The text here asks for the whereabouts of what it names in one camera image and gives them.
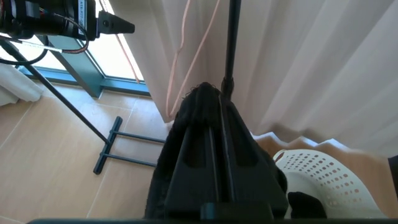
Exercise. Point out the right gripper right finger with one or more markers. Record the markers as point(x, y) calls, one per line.
point(258, 193)

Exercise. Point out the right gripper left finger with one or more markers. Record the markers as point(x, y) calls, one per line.
point(183, 193)

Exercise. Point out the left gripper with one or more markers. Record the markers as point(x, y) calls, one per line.
point(56, 26)

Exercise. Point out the pink clothes hanger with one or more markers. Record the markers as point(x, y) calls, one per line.
point(168, 105)
point(129, 62)

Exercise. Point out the black garment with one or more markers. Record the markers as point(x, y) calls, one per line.
point(202, 102)
point(306, 205)

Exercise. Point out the white laundry basket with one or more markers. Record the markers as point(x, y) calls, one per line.
point(326, 174)

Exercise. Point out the black clothes rack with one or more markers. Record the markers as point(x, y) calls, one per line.
point(231, 46)

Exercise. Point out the white curtain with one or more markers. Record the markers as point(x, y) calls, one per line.
point(15, 87)

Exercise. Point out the beige curtain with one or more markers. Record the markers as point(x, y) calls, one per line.
point(311, 62)

